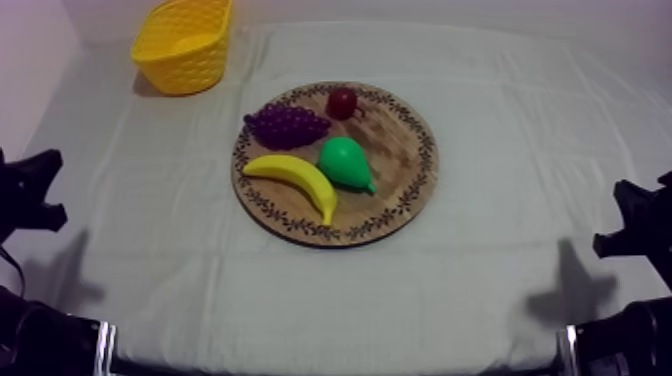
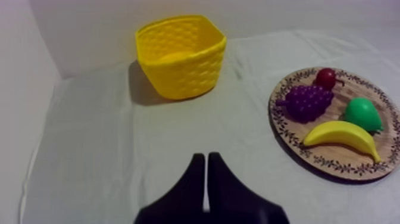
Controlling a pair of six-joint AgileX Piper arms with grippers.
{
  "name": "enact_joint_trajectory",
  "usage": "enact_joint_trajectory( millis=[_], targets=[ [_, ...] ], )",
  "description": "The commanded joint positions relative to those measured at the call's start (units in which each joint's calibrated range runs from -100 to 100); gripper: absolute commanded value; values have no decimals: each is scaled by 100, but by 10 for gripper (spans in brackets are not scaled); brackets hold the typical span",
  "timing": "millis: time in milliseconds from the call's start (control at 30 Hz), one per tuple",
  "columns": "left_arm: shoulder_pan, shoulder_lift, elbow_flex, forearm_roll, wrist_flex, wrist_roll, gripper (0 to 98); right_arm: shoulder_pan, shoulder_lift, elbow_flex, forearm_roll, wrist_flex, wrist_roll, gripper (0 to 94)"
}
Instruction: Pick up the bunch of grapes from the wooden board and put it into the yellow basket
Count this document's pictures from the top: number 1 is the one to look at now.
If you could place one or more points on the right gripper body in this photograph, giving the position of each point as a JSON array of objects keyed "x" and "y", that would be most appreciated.
[{"x": 643, "y": 220}]

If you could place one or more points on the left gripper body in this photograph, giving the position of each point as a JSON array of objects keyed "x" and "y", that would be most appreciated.
[{"x": 23, "y": 191}]

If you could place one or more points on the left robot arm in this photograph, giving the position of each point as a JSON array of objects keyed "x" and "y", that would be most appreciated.
[{"x": 42, "y": 341}]

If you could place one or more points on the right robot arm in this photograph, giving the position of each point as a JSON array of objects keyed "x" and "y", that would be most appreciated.
[{"x": 624, "y": 341}]

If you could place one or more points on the yellow plastic basket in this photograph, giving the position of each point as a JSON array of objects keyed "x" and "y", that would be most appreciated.
[{"x": 184, "y": 50}]

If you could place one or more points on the round wooden board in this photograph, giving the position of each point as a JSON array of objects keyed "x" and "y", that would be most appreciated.
[{"x": 388, "y": 157}]

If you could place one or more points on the purple toy grapes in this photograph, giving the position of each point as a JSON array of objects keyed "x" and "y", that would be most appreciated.
[{"x": 286, "y": 126}]

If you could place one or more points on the silver metal bar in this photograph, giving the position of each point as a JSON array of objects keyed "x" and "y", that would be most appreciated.
[
  {"x": 105, "y": 348},
  {"x": 568, "y": 350}
]

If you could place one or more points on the yellow toy banana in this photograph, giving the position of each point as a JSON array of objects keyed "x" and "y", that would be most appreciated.
[{"x": 299, "y": 176}]

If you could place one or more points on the green toy pear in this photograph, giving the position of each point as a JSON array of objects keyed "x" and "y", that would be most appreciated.
[{"x": 344, "y": 162}]

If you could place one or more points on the small red fruit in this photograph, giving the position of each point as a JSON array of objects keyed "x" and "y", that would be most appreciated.
[{"x": 341, "y": 102}]

